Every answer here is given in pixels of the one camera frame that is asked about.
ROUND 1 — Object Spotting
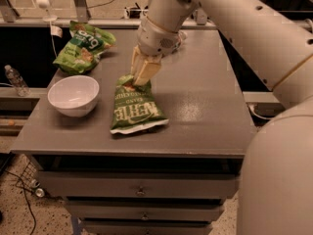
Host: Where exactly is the grey drawer cabinet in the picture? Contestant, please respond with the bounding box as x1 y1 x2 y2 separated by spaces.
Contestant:
13 30 255 235

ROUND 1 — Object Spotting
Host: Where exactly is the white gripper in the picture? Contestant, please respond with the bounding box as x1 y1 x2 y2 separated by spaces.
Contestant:
131 18 180 86

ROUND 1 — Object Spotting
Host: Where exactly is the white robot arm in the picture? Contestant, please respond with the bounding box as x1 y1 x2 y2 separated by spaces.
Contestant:
131 0 313 235

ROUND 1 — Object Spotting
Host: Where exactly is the black floor cable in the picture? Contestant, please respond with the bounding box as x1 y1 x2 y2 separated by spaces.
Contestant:
3 169 37 235

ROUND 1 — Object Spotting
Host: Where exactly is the green jalapeno kettle chip bag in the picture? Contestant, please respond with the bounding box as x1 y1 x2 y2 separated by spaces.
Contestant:
111 74 168 135

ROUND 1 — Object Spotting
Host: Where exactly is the white desk lamp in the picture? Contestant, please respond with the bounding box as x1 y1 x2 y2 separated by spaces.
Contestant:
35 0 58 23

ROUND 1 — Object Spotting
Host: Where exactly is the green snack bag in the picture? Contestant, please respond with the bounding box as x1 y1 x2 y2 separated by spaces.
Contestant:
53 21 116 75

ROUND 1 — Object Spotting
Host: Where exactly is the clear plastic water bottle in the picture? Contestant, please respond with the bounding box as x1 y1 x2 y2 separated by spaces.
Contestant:
176 30 188 49

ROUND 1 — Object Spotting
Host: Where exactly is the white bowl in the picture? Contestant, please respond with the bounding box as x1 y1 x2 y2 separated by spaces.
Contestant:
47 75 100 118

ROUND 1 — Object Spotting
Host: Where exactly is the small water bottle on ledge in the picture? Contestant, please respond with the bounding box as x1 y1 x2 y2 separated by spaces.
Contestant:
4 65 30 97

